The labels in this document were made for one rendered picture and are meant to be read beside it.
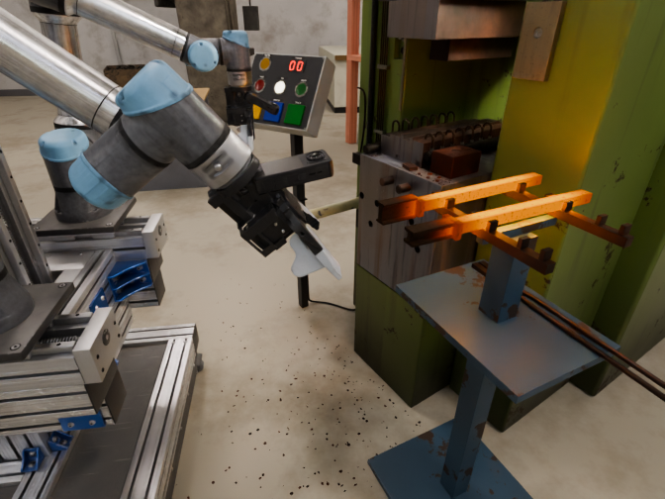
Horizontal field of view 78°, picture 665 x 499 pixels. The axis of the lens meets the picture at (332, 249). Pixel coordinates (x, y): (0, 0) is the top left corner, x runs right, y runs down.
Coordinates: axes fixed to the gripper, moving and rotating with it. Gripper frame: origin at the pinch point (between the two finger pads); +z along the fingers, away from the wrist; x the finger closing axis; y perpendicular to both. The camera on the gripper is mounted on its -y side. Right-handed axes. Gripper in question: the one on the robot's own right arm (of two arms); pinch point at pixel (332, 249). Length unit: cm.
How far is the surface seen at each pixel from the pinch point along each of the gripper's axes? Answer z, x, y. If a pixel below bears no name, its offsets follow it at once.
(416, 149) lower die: 31, -59, -29
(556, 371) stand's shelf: 48, 12, -17
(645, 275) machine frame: 105, -26, -64
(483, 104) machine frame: 53, -89, -64
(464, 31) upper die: 13, -62, -58
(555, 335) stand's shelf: 53, 3, -22
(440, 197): 18.5, -16.7, -21.1
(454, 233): 16.7, -3.6, -17.7
